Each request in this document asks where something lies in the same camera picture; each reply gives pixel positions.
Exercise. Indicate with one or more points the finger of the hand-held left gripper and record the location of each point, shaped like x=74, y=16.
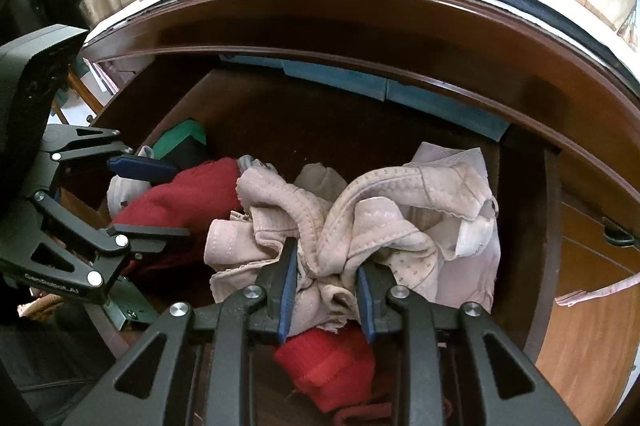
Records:
x=145, y=168
x=150, y=237

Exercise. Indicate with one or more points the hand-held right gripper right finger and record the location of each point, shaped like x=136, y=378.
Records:
x=365, y=301

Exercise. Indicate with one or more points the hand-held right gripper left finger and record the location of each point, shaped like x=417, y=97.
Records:
x=287, y=286

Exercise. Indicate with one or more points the green cloth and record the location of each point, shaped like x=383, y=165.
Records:
x=182, y=138

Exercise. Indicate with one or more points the dark red garment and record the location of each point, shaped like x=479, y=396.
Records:
x=185, y=201

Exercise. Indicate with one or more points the red knit sock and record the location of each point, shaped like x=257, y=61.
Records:
x=325, y=366

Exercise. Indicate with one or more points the beige bra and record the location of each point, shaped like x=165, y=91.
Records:
x=400, y=216

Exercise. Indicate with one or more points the grey sock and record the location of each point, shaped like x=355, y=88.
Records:
x=247, y=163

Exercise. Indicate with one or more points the taupe sock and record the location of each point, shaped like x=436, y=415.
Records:
x=320, y=181

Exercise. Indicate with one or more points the white garment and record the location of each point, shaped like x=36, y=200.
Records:
x=120, y=198

